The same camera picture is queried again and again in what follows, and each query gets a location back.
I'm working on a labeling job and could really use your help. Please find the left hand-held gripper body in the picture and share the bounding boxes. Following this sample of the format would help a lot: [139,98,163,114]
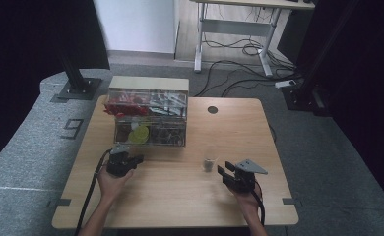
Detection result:
[106,144,134,179]

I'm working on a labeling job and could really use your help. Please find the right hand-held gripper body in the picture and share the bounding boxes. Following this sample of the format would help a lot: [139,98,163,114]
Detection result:
[228,158,269,194]

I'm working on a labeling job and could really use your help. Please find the pile of dark packets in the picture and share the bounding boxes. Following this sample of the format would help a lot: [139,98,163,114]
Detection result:
[149,125,185,147]

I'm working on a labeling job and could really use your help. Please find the clear plastic storage box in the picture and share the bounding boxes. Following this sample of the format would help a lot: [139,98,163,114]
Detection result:
[103,75,191,148]

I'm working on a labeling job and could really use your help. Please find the person's left hand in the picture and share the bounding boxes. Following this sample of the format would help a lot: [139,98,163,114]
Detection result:
[96,167,136,204]

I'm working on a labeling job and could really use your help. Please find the person's right hand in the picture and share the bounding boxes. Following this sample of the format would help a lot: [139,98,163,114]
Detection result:
[232,182,264,214]

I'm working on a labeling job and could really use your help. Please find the yellow-green round packet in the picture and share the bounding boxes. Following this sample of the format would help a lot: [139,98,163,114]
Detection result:
[127,125,151,145]

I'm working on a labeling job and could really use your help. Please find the dark brown packets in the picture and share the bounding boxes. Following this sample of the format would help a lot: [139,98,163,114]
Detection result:
[115,121,133,144]

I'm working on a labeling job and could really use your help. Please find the pile of red packets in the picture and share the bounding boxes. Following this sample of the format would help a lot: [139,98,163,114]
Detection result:
[103,91,149,119]

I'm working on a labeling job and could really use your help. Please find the pile of silver packets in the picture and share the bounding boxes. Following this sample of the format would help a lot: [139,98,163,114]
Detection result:
[148,91,188,117]

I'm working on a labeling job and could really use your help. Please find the black metal stand flat base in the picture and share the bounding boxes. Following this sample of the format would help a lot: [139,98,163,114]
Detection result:
[56,45,103,101]

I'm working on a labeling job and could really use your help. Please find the white power strip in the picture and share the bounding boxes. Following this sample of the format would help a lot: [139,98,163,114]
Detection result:
[274,79,298,89]

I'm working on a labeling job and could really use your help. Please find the black metal stand dark base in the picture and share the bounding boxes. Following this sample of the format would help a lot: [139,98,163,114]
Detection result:
[281,0,361,116]

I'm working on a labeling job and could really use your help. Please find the white-framed wooden desk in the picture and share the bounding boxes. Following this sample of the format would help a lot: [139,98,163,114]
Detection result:
[189,0,316,79]

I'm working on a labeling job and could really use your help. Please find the dark curtain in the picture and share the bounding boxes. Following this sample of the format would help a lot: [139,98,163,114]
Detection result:
[277,0,384,217]
[0,0,111,173]

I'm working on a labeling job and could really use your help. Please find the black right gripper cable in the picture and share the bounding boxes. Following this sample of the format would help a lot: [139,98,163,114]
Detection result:
[249,180,267,228]

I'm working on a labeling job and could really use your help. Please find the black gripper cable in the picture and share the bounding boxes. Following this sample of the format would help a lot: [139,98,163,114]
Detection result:
[74,147,113,236]
[249,180,267,228]

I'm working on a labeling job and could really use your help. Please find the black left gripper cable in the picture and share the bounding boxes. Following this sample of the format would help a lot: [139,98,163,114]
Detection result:
[74,147,113,236]

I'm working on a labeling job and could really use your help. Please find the black floor cables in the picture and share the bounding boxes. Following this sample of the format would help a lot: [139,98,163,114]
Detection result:
[193,30,303,98]

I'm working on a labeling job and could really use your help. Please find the white wall panel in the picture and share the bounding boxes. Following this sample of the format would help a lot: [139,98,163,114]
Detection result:
[92,0,180,55]

